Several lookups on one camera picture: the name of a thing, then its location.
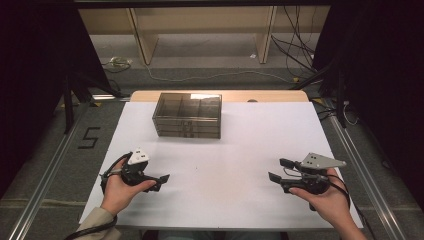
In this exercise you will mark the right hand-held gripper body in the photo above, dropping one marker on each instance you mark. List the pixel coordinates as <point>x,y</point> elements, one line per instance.
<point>310,181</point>

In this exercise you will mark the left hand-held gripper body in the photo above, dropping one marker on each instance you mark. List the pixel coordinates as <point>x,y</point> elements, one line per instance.
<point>135,173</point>

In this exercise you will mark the smoky transparent drawer cabinet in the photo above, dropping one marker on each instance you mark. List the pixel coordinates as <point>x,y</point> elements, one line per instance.
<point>186,110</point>

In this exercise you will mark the person's left hand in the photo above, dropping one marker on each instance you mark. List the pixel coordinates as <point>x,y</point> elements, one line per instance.
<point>120,193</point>

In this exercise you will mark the person's right hand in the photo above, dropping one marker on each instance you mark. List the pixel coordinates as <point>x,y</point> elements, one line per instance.
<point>328,201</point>

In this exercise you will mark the dark curtain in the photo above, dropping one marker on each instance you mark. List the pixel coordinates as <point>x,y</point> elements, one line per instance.
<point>383,83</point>
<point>33,83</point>

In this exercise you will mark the wooden shelf unit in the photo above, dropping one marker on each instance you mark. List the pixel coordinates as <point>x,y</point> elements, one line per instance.
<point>200,20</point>

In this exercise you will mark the aluminium floor rail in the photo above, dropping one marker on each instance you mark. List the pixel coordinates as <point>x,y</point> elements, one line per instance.
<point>40,186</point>
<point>366,180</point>

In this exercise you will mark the short aluminium rail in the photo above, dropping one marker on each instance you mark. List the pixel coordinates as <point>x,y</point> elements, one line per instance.
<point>110,97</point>

